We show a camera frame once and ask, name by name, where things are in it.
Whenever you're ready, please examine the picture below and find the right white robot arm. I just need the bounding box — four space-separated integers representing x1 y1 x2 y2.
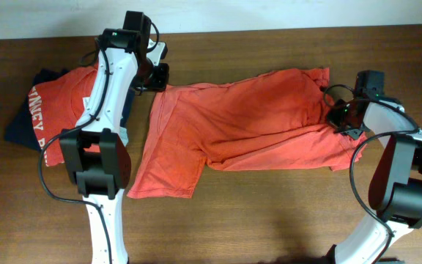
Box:
327 96 422 263

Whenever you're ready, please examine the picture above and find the folded orange printed t-shirt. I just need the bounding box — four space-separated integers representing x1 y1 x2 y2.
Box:
27 66 97 147

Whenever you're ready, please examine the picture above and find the folded grey garment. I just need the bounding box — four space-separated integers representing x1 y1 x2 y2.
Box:
119 127 129 146

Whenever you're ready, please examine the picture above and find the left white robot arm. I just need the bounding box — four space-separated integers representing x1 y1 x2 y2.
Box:
59 29 168 263

